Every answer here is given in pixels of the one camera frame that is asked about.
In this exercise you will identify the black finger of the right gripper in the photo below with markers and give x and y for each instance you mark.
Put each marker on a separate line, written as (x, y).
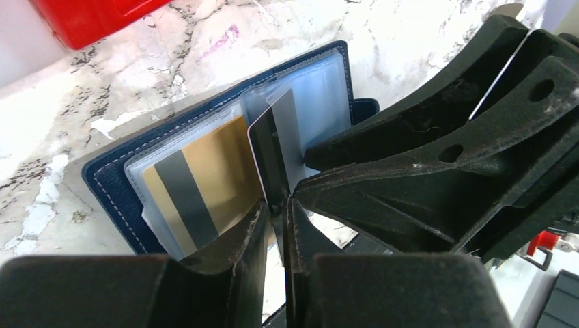
(434, 110)
(489, 186)

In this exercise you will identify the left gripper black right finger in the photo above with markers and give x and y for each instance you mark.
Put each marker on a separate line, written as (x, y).
(327, 287)

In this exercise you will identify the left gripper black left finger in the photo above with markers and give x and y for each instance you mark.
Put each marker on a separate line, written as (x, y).
(221, 285)

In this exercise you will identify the navy blue card holder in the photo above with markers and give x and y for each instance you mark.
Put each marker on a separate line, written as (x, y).
(325, 106)

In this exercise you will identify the red plastic bin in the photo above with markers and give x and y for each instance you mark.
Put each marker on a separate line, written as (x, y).
(79, 23)

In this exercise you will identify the white plastic bin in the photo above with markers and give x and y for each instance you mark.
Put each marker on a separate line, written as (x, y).
(27, 43)

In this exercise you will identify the red clamp tool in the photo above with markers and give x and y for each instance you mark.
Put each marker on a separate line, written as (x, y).
(546, 242)

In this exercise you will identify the black storage crate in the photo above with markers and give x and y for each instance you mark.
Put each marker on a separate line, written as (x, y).
(561, 307)

